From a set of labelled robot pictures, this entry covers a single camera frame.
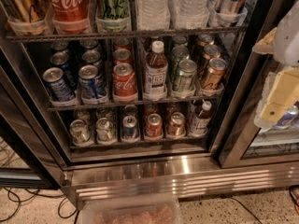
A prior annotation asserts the orange can bottom shelf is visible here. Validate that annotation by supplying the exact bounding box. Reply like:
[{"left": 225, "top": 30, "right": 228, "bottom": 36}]
[{"left": 167, "top": 112, "right": 185, "bottom": 136}]

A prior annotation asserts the blue pepsi can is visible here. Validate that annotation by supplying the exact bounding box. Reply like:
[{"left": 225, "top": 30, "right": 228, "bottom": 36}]
[
  {"left": 78, "top": 65, "right": 107, "bottom": 100},
  {"left": 42, "top": 67, "right": 75, "bottom": 102}
]

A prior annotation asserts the water bottle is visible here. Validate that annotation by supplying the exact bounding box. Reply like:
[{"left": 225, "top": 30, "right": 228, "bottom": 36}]
[
  {"left": 136, "top": 0, "right": 170, "bottom": 31},
  {"left": 169, "top": 0, "right": 209, "bottom": 29}
]

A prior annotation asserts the blue can right compartment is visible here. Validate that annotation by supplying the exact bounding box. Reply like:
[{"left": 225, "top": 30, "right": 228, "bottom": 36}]
[{"left": 275, "top": 105, "right": 299, "bottom": 129}]

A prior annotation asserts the black floor cable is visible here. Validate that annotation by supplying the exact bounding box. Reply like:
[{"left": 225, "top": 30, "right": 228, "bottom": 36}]
[{"left": 0, "top": 186, "right": 78, "bottom": 224}]

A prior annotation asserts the green can bottom left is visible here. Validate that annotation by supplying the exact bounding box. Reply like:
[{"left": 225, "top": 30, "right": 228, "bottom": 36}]
[{"left": 69, "top": 119, "right": 92, "bottom": 147}]

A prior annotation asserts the tea bottle bottom shelf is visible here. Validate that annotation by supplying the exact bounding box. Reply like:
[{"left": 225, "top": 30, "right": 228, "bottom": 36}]
[{"left": 189, "top": 101, "right": 212, "bottom": 135}]

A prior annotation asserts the gold can top left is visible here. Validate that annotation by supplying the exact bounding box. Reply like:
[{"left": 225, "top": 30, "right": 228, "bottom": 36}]
[{"left": 1, "top": 0, "right": 50, "bottom": 35}]

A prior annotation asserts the blue can bottom shelf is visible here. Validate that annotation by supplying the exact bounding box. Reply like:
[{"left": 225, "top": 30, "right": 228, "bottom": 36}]
[{"left": 122, "top": 116, "right": 138, "bottom": 141}]

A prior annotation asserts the green can middle shelf front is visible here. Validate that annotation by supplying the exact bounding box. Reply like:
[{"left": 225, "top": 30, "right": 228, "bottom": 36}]
[{"left": 172, "top": 59, "right": 197, "bottom": 92}]

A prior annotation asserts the steel fridge base grille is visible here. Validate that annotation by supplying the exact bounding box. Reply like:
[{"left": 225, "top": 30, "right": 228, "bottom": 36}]
[{"left": 62, "top": 155, "right": 299, "bottom": 209}]

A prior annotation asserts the blue Pepsi can front left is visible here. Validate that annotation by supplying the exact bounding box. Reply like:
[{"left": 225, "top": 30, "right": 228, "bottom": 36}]
[{"left": 42, "top": 67, "right": 75, "bottom": 102}]

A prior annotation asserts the fridge glass door right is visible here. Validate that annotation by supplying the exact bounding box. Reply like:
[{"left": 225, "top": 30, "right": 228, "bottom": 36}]
[{"left": 219, "top": 0, "right": 299, "bottom": 168}]

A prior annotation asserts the red can bottom shelf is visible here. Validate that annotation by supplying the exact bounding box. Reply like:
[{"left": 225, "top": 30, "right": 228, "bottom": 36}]
[{"left": 145, "top": 113, "right": 163, "bottom": 138}]

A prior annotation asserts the water bottle top right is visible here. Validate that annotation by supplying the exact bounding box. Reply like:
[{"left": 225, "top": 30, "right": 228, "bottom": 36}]
[{"left": 169, "top": 0, "right": 209, "bottom": 29}]

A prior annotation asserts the tea bottle white cap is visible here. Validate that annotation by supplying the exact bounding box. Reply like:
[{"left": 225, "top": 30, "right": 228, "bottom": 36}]
[{"left": 144, "top": 40, "right": 168, "bottom": 95}]

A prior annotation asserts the green LaCroix can top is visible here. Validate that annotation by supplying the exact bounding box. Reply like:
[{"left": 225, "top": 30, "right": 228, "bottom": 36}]
[{"left": 97, "top": 0, "right": 129, "bottom": 32}]

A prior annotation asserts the red Coca-Cola can middle shelf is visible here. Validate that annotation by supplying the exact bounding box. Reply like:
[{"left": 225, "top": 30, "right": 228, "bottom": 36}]
[{"left": 113, "top": 63, "right": 135, "bottom": 97}]

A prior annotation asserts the water bottle top left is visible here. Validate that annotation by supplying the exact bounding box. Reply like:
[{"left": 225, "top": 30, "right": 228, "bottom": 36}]
[{"left": 136, "top": 0, "right": 170, "bottom": 31}]

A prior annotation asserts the large Coca-Cola can top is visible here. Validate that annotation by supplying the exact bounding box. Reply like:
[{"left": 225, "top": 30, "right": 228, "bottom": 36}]
[{"left": 50, "top": 0, "right": 89, "bottom": 34}]

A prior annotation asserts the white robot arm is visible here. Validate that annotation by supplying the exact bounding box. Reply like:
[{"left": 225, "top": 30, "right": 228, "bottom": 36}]
[{"left": 252, "top": 1, "right": 299, "bottom": 128}]

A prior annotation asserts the clear plastic bin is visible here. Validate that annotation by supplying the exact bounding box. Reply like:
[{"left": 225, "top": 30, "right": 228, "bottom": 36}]
[{"left": 80, "top": 193, "right": 182, "bottom": 224}]

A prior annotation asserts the gold can middle shelf front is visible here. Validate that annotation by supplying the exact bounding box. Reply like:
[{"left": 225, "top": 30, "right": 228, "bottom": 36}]
[{"left": 200, "top": 58, "right": 227, "bottom": 91}]

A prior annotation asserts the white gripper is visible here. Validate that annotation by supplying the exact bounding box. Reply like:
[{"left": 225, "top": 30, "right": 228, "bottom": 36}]
[{"left": 252, "top": 28, "right": 299, "bottom": 128}]

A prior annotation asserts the green 7up can front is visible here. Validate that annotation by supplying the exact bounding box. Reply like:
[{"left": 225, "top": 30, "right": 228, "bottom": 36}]
[{"left": 95, "top": 118, "right": 115, "bottom": 143}]

